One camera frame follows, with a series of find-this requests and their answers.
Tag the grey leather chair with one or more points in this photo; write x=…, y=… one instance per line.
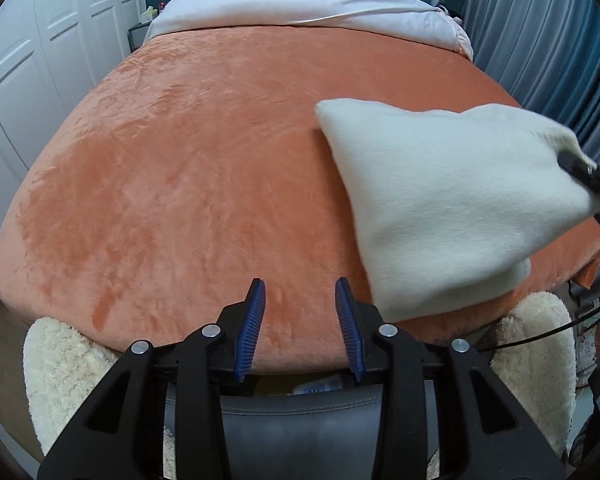
x=300, y=435

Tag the dark bedside table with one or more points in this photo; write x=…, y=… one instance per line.
x=139, y=37

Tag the white wardrobe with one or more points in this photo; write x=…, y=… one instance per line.
x=45, y=45

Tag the blue-grey curtain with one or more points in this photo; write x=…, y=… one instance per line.
x=540, y=35

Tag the white blue packet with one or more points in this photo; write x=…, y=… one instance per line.
x=317, y=388

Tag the tissue box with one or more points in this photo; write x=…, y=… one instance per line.
x=150, y=14

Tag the orange plush blanket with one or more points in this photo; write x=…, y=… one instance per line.
x=190, y=170

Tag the white duvet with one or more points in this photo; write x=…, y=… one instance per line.
x=305, y=2

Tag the cream knit cardigan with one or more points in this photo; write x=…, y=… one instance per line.
x=455, y=200

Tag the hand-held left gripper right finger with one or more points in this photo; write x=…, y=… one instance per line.
x=350, y=332

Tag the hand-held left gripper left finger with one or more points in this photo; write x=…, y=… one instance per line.
x=248, y=332

